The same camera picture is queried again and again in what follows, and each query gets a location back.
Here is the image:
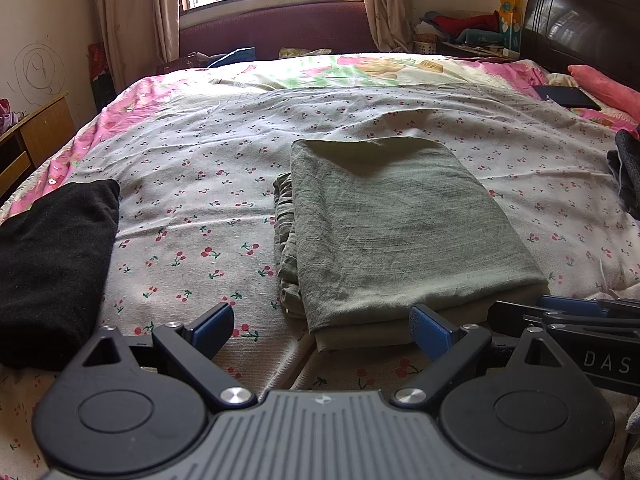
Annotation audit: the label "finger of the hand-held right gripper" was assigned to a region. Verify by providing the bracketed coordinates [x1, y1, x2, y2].
[487, 301, 640, 338]
[537, 296, 640, 312]

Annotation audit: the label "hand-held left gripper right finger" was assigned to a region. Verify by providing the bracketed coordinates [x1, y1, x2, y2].
[392, 305, 588, 409]

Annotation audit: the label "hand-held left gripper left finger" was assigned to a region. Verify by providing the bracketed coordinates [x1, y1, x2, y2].
[67, 302, 257, 409]

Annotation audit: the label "green pants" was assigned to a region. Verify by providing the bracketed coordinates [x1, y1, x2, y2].
[272, 136, 551, 352]

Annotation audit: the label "dark grey garment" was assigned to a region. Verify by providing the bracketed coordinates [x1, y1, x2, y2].
[607, 130, 640, 221]

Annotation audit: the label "cherry print bed sheet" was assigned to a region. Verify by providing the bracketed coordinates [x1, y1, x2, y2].
[0, 85, 640, 480]

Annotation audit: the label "black knit garment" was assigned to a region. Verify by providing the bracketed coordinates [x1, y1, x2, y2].
[0, 179, 121, 371]

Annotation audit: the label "black tablet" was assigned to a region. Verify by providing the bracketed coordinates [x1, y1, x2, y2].
[531, 85, 602, 111]

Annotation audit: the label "pink pillow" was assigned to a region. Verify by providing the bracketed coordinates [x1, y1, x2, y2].
[567, 64, 640, 123]

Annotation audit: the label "pink floral quilt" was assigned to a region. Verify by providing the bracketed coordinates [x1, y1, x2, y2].
[0, 52, 640, 221]

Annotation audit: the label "wooden cabinet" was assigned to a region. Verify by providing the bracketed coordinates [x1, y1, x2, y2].
[0, 92, 77, 198]

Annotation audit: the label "brown bag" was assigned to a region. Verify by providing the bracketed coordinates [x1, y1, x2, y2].
[156, 51, 221, 75]

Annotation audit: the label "dark nightstand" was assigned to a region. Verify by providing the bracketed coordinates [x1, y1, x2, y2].
[440, 41, 521, 58]

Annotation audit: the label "blue cloth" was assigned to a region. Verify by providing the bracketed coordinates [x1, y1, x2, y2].
[207, 47, 256, 68]

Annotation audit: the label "red bag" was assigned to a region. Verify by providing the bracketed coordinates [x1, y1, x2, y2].
[89, 42, 117, 111]

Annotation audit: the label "teal garment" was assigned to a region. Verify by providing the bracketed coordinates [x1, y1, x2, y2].
[455, 27, 503, 46]

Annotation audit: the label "dark wooden headboard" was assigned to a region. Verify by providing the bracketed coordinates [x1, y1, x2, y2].
[520, 0, 640, 78]

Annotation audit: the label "pink plastic bag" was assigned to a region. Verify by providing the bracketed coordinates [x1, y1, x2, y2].
[0, 99, 19, 132]

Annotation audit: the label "red garment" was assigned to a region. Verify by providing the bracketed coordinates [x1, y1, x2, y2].
[432, 10, 501, 33]

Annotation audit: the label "maroon sofa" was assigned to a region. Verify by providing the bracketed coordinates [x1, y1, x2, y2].
[177, 1, 381, 61]

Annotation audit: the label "beige curtain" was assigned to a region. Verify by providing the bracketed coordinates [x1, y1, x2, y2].
[87, 0, 182, 93]
[357, 0, 416, 53]

